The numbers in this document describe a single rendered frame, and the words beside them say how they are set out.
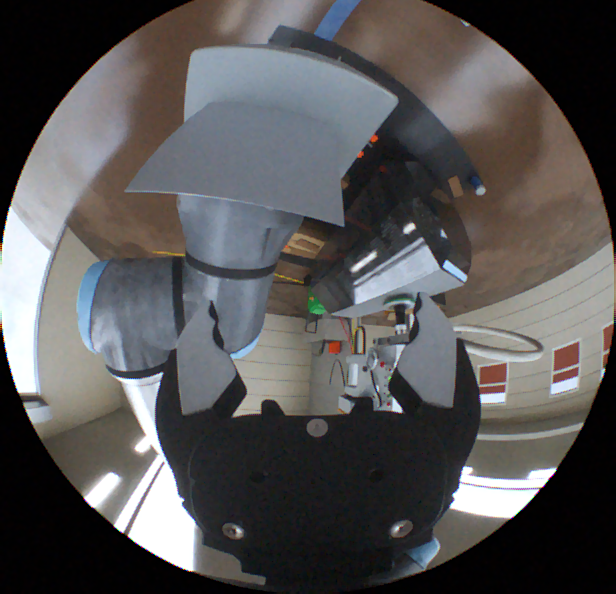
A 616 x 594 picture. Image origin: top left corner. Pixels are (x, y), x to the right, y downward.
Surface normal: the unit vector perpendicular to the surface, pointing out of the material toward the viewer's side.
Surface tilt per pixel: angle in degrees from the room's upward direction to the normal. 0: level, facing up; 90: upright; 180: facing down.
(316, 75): 0
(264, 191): 90
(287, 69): 0
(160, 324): 58
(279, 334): 90
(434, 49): 0
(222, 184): 90
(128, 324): 69
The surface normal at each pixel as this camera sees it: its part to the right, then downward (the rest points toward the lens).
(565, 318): -0.94, -0.17
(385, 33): -0.05, 0.94
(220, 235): 0.00, 0.73
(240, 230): 0.25, 0.77
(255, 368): 0.35, -0.31
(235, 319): 0.51, 0.49
